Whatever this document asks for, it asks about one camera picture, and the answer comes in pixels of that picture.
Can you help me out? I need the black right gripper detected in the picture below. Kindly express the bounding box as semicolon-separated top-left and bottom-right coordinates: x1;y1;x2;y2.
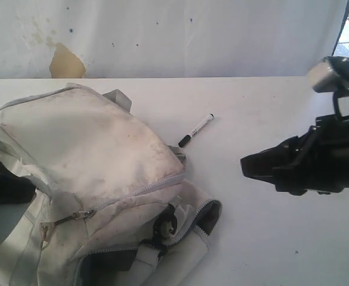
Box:
240;116;349;195

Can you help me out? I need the white marker black cap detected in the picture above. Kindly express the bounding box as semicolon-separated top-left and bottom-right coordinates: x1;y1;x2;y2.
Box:
178;113;214;148

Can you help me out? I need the white fabric backpack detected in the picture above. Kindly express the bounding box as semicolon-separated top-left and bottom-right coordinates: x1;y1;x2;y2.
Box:
0;85;221;285

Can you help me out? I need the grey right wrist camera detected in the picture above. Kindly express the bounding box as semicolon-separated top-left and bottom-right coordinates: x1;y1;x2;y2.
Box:
306;56;349;93

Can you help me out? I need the black right camera cable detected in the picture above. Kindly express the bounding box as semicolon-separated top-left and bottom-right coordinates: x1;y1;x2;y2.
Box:
332;86;349;120

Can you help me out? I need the dark window frame post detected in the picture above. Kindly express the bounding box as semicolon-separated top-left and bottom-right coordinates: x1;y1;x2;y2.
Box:
331;0;349;57

